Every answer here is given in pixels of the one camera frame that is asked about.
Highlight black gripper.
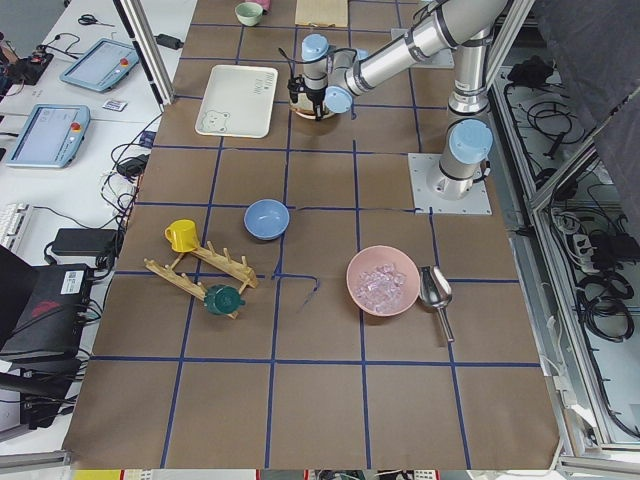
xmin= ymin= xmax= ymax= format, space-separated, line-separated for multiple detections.
xmin=287 ymin=75 xmax=326 ymax=121

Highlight blue bowl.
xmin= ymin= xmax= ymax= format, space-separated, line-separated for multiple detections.
xmin=244 ymin=199 xmax=290 ymax=241

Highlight pink bowl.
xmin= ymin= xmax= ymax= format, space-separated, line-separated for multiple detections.
xmin=346 ymin=245 xmax=420 ymax=317

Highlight pink cloth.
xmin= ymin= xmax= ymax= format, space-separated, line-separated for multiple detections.
xmin=256 ymin=0 xmax=271 ymax=11

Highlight green mug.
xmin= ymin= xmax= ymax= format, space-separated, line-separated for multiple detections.
xmin=204 ymin=284 xmax=245 ymax=318

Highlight white keyboard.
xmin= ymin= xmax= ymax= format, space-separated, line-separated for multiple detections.
xmin=1 ymin=202 xmax=33 ymax=253

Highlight wooden cutting board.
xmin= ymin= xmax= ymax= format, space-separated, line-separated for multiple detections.
xmin=295 ymin=0 xmax=349 ymax=28

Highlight black power adapter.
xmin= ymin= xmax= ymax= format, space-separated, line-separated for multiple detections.
xmin=155 ymin=34 xmax=184 ymax=50

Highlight lower teach pendant tablet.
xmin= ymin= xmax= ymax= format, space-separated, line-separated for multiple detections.
xmin=6 ymin=104 xmax=91 ymax=169

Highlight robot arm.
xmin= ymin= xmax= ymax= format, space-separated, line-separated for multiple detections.
xmin=287 ymin=1 xmax=516 ymax=188

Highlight black laptop computer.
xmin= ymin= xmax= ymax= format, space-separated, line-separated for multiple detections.
xmin=0 ymin=244 xmax=96 ymax=401

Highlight teach pendant tablet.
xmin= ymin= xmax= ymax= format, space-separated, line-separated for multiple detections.
xmin=6 ymin=104 xmax=91 ymax=169
xmin=59 ymin=38 xmax=139 ymax=92

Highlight green bowl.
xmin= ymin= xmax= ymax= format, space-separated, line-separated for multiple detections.
xmin=235 ymin=1 xmax=263 ymax=27

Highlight metal ladle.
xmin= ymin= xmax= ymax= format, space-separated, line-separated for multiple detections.
xmin=419 ymin=265 xmax=455 ymax=343

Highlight aluminium frame post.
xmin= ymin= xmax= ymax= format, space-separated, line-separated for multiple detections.
xmin=113 ymin=0 xmax=175 ymax=107

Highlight upper teach pendant tablet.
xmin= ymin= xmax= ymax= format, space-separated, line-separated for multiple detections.
xmin=59 ymin=38 xmax=139 ymax=92

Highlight black scissors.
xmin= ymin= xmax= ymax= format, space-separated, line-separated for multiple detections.
xmin=77 ymin=13 xmax=114 ymax=27

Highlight cream bear serving tray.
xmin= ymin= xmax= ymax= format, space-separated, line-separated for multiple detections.
xmin=195 ymin=65 xmax=278 ymax=139

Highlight cream round plate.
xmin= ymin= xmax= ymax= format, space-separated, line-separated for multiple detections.
xmin=290 ymin=102 xmax=335 ymax=121

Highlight yellow cup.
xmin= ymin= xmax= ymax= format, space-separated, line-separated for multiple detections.
xmin=164 ymin=219 xmax=200 ymax=253

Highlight wooden dish rack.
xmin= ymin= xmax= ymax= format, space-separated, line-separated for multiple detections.
xmin=143 ymin=240 xmax=261 ymax=321

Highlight large black power brick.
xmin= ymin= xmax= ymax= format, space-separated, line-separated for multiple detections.
xmin=51 ymin=228 xmax=116 ymax=256

